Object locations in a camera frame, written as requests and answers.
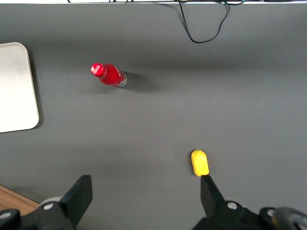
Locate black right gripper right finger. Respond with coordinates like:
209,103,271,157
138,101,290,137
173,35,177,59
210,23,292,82
200,175,226,219

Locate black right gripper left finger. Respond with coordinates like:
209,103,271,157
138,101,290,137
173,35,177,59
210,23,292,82
59,174,94,227

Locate beige plastic tray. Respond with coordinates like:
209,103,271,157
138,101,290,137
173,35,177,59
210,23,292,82
0,42,40,134

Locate yellow lemon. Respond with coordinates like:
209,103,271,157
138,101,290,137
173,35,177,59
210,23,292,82
190,149,210,178

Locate wooden drawer cabinet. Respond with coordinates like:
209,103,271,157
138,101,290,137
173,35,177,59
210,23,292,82
0,184,41,212

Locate red cola bottle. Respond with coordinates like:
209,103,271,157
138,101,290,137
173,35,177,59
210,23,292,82
90,62,128,89

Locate black looped table cable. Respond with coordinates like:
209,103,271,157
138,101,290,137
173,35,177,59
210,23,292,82
178,0,230,44

